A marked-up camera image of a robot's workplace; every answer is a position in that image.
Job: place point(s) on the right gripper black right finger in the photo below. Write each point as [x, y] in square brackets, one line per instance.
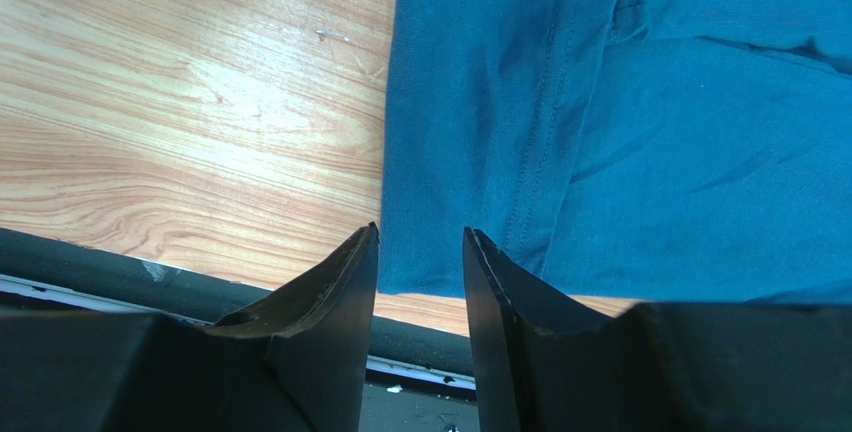
[545, 362]

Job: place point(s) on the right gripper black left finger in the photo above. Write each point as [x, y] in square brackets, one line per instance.
[294, 360]

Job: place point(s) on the blue t shirt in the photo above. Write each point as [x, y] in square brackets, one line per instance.
[671, 150]

